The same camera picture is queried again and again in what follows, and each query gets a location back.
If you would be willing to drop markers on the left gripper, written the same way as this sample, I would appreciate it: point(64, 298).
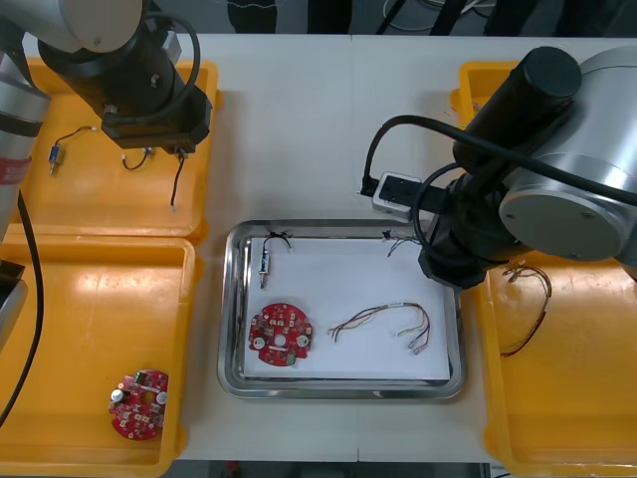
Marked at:
point(159, 129)

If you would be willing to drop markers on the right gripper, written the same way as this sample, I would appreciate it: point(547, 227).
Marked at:
point(453, 269)

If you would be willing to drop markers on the solenoid with blue label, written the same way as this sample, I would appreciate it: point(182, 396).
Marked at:
point(56, 155)
point(173, 201)
point(125, 159)

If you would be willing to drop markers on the solenoid with white label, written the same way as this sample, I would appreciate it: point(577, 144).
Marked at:
point(265, 261)

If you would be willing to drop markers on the round red circuit board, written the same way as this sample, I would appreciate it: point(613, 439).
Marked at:
point(139, 418)
point(278, 323)

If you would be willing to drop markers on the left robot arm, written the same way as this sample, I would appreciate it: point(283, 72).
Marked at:
point(99, 60)

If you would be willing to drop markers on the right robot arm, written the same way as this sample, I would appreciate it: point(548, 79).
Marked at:
point(572, 164)

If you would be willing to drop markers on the white sheet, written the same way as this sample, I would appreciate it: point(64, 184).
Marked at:
point(358, 269)

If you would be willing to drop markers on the steel tray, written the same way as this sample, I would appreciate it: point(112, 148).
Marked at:
point(234, 318)

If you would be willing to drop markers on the black stand legs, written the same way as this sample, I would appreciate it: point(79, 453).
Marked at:
point(445, 17)

